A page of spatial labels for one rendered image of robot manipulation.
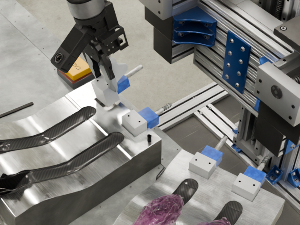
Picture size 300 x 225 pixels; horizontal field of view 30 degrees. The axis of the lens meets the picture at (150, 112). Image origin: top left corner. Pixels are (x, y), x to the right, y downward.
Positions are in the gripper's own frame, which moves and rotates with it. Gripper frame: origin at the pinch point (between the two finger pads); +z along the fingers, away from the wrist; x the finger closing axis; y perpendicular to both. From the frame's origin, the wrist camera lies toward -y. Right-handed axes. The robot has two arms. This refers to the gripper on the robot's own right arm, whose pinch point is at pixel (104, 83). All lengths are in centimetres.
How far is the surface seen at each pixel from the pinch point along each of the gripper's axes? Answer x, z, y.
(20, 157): -4.7, -0.7, -26.2
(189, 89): 68, 97, 70
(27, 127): 5.2, 2.2, -19.9
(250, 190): -39.3, 12.8, 6.4
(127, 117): -9.5, 3.8, -1.7
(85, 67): 19.5, 8.8, 4.4
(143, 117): -10.8, 5.9, 1.9
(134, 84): 88, 91, 52
